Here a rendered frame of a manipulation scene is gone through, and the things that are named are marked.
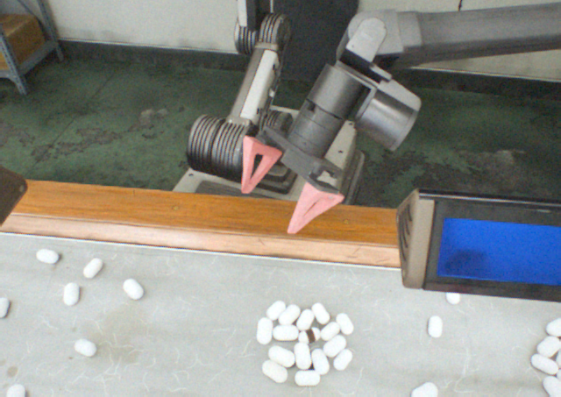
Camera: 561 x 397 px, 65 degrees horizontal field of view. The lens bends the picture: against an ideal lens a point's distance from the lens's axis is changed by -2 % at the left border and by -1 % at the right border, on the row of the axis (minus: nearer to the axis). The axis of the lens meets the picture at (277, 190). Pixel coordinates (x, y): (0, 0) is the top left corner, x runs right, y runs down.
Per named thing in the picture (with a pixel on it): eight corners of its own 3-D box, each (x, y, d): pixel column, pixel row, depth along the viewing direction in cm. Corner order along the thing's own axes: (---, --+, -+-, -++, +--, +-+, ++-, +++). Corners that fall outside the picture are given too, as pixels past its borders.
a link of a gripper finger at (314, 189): (280, 213, 63) (315, 155, 60) (316, 244, 59) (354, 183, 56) (250, 209, 57) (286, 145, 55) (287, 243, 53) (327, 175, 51)
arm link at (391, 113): (349, 44, 62) (366, 10, 53) (421, 85, 62) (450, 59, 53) (308, 115, 60) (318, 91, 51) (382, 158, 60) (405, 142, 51)
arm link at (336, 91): (330, 58, 58) (330, 53, 52) (377, 84, 58) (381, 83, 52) (303, 104, 59) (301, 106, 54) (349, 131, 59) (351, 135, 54)
